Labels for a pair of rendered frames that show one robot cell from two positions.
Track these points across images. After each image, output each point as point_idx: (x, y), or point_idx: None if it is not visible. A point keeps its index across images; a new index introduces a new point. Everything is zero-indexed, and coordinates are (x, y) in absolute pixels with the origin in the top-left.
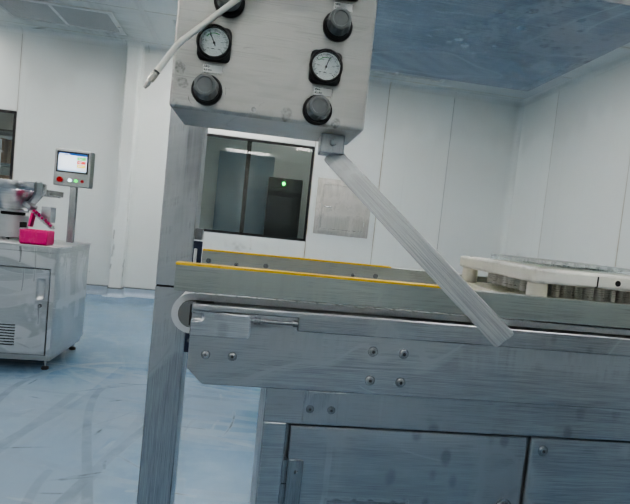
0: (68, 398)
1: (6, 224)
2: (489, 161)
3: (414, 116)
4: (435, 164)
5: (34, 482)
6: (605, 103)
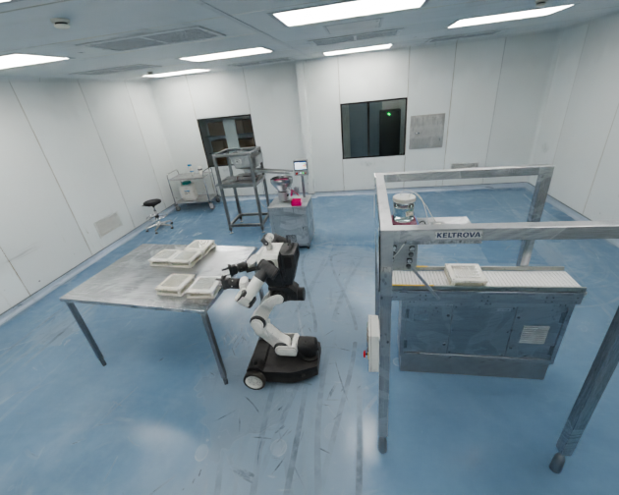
0: (322, 261)
1: (282, 196)
2: (531, 80)
3: (474, 60)
4: (488, 90)
5: (329, 293)
6: (617, 41)
